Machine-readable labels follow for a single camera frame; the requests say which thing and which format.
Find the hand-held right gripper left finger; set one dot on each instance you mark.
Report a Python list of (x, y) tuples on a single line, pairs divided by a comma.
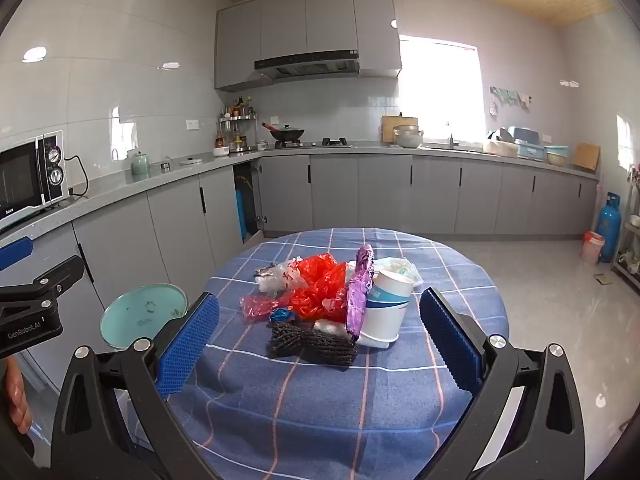
[(190, 340)]

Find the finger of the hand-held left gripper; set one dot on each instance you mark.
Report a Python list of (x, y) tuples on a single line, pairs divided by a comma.
[(60, 275), (15, 252)]

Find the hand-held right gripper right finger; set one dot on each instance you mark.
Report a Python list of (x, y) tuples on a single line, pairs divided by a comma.
[(450, 340)]

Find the teal metal bin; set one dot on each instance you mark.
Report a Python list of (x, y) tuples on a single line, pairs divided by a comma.
[(145, 310)]

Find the white blue paper cup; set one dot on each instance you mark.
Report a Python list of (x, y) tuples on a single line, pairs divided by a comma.
[(385, 320)]

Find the pink transparent plastic bag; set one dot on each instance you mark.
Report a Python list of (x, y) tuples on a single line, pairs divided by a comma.
[(257, 307)]

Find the blue foil wrapper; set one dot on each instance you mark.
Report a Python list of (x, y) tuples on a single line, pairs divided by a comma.
[(282, 315)]

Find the silver foil wrapper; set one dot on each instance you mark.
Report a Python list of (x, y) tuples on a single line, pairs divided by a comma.
[(264, 272)]

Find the purple snack wrapper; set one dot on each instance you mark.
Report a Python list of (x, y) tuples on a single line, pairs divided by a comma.
[(357, 300)]

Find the white red-printed plastic bag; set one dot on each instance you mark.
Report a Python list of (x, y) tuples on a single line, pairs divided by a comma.
[(282, 282)]

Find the black foam fruit net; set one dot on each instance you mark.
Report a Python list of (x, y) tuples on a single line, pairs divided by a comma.
[(310, 342)]

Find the red plastic bag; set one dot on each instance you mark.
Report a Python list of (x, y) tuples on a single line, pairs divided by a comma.
[(320, 280)]

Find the person's left hand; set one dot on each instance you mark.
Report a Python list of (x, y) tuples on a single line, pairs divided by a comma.
[(17, 400)]

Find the silver black microwave oven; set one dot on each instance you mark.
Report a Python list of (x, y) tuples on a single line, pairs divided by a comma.
[(25, 180)]

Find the blue plaid tablecloth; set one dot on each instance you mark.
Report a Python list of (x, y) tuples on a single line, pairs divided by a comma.
[(280, 410)]

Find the green ceramic teapot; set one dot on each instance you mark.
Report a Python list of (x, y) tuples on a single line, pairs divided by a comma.
[(140, 164)]

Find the blue gas cylinder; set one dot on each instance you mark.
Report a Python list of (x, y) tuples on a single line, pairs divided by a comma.
[(241, 210), (609, 230)]

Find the cardboard scrap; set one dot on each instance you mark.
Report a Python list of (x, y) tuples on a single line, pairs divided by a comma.
[(602, 279)]

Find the grey lower kitchen cabinets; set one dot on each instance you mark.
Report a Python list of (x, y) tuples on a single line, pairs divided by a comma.
[(380, 190)]

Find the red white bucket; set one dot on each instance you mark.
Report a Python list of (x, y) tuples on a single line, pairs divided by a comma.
[(592, 250)]

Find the flat white lid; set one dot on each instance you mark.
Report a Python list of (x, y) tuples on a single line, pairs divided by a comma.
[(191, 161)]

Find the white bowl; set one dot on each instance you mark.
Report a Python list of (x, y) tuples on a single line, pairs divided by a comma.
[(221, 151)]

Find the white basin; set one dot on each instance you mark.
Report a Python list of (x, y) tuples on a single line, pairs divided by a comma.
[(500, 149)]

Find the metal faucet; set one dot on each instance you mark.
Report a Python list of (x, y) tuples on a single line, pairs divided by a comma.
[(451, 142)]

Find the metal storage shelf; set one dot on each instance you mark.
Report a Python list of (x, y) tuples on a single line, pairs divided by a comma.
[(631, 260)]

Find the dish tubs on counter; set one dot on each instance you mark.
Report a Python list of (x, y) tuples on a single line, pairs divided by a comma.
[(527, 150)]

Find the grey cooking pot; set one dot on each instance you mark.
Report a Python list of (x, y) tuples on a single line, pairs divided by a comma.
[(409, 137)]

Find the teal plastic bowl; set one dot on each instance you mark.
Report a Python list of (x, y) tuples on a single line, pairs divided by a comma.
[(556, 155)]

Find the wooden cutting board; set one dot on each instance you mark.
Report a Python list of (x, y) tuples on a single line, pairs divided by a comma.
[(390, 125)]

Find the metal spice rack with bottles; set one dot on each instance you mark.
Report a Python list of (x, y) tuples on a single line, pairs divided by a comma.
[(237, 119)]

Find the black wok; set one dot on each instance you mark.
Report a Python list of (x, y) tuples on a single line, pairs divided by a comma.
[(289, 135)]

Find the brown wooden board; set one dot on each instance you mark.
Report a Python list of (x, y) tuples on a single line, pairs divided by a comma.
[(586, 156)]

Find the gas stove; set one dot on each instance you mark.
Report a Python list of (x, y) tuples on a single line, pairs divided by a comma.
[(335, 141)]

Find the bright window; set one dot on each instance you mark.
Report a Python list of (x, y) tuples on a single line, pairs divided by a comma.
[(440, 85)]

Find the black range hood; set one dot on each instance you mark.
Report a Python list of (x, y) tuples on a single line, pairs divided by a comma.
[(305, 62)]

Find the grey upper cabinets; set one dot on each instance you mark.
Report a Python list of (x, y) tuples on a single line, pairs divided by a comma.
[(300, 20)]

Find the wall hook rail with cloths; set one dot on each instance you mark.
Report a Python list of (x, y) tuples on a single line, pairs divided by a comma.
[(510, 96)]

